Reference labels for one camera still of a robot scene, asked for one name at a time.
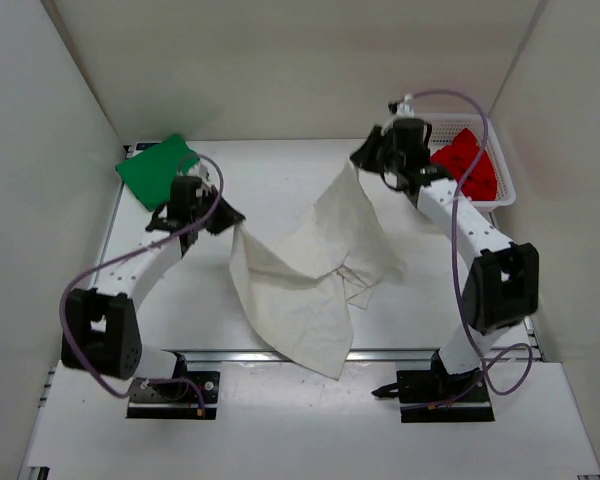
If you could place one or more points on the white t shirt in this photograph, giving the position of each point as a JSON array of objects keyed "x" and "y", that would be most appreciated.
[{"x": 296, "y": 294}]

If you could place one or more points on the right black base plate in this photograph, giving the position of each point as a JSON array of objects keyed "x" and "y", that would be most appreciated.
[{"x": 426, "y": 397}]

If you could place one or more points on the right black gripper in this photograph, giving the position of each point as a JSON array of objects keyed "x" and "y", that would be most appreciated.
[{"x": 366, "y": 157}]

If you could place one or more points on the green polo shirt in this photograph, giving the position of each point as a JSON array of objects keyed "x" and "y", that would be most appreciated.
[{"x": 149, "y": 174}]

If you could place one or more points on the white plastic basket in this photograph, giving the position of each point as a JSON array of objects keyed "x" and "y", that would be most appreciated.
[{"x": 446, "y": 126}]

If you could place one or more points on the red t shirt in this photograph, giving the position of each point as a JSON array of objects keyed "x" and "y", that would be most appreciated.
[{"x": 457, "y": 157}]

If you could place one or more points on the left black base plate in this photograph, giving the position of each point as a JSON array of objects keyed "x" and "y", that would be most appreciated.
[{"x": 178, "y": 401}]

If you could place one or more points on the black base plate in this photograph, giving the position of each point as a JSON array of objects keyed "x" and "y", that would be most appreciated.
[
  {"x": 426, "y": 397},
  {"x": 178, "y": 401}
]

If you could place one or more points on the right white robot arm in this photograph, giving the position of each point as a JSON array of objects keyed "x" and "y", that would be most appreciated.
[{"x": 501, "y": 288}]

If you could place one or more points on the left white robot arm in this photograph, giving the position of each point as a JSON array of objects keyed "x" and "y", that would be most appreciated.
[{"x": 100, "y": 327}]

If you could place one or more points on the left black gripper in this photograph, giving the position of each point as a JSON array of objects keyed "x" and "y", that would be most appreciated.
[{"x": 229, "y": 216}]

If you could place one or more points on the blue label sticker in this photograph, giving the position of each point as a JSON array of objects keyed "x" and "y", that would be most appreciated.
[{"x": 145, "y": 145}]

